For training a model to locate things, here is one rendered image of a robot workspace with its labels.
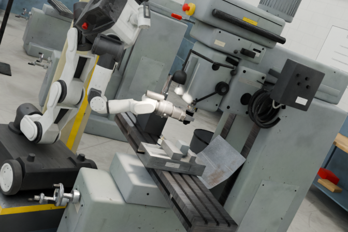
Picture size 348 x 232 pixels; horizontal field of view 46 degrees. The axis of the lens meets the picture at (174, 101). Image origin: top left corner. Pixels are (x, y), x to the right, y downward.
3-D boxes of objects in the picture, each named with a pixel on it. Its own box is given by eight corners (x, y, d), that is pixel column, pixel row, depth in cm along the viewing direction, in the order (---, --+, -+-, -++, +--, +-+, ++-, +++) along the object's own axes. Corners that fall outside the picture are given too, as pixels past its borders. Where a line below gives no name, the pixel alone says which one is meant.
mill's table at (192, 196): (189, 236, 178) (196, 221, 176) (113, 119, 282) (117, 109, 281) (231, 240, 189) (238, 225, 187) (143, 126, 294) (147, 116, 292)
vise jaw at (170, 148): (170, 159, 212) (173, 151, 211) (159, 145, 225) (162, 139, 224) (180, 160, 215) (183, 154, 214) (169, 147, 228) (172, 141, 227)
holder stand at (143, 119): (143, 131, 257) (154, 102, 253) (135, 118, 277) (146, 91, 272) (160, 136, 262) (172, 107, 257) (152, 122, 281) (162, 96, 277)
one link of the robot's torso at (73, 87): (46, 98, 253) (66, 24, 246) (71, 101, 266) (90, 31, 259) (58, 106, 243) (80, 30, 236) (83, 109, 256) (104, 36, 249)
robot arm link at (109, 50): (91, 63, 206) (100, 37, 205) (90, 61, 215) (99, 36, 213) (113, 71, 210) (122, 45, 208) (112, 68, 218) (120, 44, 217)
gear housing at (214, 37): (208, 46, 198) (217, 27, 196) (187, 34, 219) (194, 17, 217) (260, 66, 215) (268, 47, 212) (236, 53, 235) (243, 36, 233)
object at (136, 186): (125, 203, 207) (133, 183, 205) (107, 168, 237) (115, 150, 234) (205, 213, 232) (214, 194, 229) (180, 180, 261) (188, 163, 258)
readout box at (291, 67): (279, 104, 195) (299, 62, 190) (268, 97, 203) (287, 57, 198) (308, 113, 205) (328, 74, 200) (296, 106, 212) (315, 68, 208)
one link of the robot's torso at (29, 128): (17, 130, 272) (23, 112, 269) (44, 131, 286) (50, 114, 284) (30, 145, 259) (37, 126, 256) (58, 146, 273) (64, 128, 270)
